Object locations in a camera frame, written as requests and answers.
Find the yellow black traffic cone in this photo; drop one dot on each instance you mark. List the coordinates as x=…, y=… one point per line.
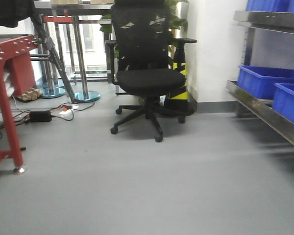
x=178, y=99

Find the black mesh office chair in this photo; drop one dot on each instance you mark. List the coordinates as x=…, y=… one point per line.
x=142, y=33

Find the white power strip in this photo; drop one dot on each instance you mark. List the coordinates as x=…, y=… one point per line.
x=67, y=110

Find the black power adapter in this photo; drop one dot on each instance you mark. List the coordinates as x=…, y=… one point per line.
x=40, y=116

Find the blue plastic bin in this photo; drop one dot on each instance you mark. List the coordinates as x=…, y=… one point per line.
x=259, y=81
x=283, y=102

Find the red metal stand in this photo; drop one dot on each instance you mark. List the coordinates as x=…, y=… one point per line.
x=14, y=55

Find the steel shelf rack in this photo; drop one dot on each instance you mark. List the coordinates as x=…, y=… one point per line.
x=282, y=22

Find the chrome stanchion post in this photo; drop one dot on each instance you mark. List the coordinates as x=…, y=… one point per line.
x=85, y=95
x=51, y=89

